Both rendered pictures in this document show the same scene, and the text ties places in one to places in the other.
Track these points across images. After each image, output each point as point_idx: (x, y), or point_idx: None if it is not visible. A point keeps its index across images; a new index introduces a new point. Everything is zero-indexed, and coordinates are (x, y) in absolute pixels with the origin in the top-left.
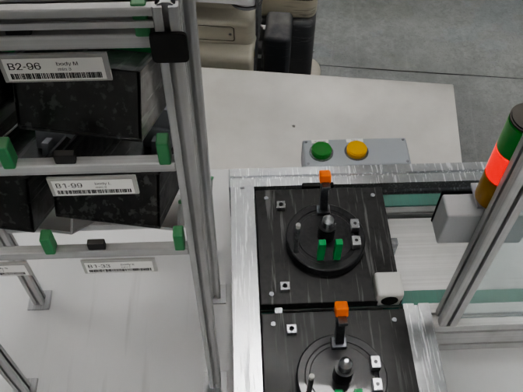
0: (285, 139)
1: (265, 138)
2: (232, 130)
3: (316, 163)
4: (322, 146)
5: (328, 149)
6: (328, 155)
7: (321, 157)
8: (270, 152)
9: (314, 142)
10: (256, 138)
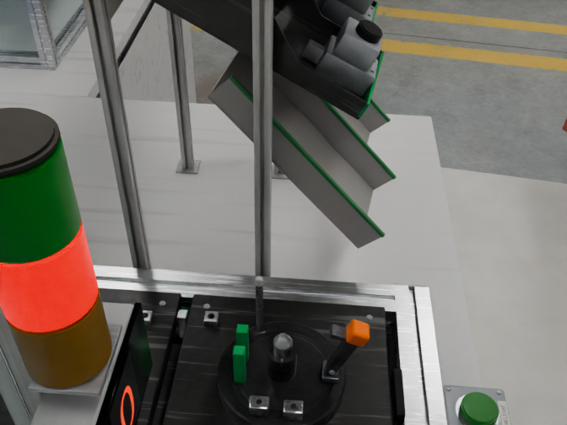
0: (552, 422)
1: (548, 393)
2: (554, 348)
3: (450, 400)
4: (485, 408)
5: (478, 416)
6: (467, 418)
7: (461, 406)
8: (518, 395)
9: (499, 404)
10: (543, 379)
